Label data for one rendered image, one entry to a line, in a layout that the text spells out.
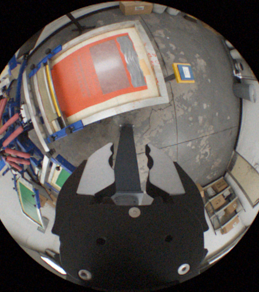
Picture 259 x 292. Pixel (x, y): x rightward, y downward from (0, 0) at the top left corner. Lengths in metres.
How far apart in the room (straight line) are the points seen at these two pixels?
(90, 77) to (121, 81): 0.18
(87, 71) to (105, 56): 0.13
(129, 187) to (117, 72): 0.62
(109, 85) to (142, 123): 1.11
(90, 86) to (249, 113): 3.55
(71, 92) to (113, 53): 0.33
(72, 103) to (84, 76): 0.17
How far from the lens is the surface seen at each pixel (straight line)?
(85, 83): 0.58
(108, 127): 1.57
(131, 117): 1.50
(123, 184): 0.55
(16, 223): 4.82
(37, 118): 0.77
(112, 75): 0.54
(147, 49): 0.58
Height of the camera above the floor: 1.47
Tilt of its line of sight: 62 degrees down
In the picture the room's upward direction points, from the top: 180 degrees clockwise
